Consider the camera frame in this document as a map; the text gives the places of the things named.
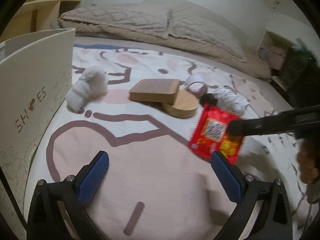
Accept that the red snack packet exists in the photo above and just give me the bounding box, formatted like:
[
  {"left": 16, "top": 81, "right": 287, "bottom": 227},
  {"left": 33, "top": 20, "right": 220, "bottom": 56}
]
[{"left": 189, "top": 103, "right": 244, "bottom": 164}]

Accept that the black wedge object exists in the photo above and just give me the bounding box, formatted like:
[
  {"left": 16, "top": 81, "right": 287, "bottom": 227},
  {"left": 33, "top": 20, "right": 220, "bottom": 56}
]
[{"left": 200, "top": 93, "right": 218, "bottom": 107}]

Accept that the person's hand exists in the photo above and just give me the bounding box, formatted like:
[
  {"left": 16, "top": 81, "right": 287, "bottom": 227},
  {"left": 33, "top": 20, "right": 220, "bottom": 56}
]
[{"left": 297, "top": 139, "right": 319, "bottom": 185}]

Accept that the round wooden disc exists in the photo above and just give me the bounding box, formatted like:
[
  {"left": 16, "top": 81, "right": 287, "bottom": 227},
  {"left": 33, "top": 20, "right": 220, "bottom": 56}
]
[{"left": 162, "top": 89, "right": 199, "bottom": 119}]

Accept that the beige quilted duvet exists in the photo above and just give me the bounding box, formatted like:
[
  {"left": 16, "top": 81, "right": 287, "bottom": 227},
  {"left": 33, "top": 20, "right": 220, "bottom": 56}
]
[{"left": 58, "top": 3, "right": 271, "bottom": 80}]

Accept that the rectangular wooden block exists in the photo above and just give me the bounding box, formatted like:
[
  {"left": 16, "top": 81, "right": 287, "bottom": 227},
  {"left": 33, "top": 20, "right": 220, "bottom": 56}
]
[{"left": 129, "top": 79, "right": 180, "bottom": 105}]

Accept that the cartoon patterned blanket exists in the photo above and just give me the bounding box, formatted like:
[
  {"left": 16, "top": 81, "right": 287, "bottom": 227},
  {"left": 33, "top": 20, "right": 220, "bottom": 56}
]
[{"left": 22, "top": 43, "right": 318, "bottom": 240}]

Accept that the white knotted cloth bundle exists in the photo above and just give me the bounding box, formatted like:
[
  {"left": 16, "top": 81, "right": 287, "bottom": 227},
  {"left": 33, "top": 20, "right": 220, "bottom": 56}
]
[{"left": 66, "top": 66, "right": 108, "bottom": 113}]

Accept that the white shoe storage box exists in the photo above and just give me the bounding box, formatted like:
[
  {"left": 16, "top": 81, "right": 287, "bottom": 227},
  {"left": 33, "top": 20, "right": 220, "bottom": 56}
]
[{"left": 1, "top": 29, "right": 75, "bottom": 239}]

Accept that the wooden bedside shelf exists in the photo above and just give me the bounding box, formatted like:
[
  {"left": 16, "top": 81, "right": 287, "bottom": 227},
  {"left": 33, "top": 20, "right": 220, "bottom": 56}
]
[{"left": 1, "top": 0, "right": 82, "bottom": 42}]

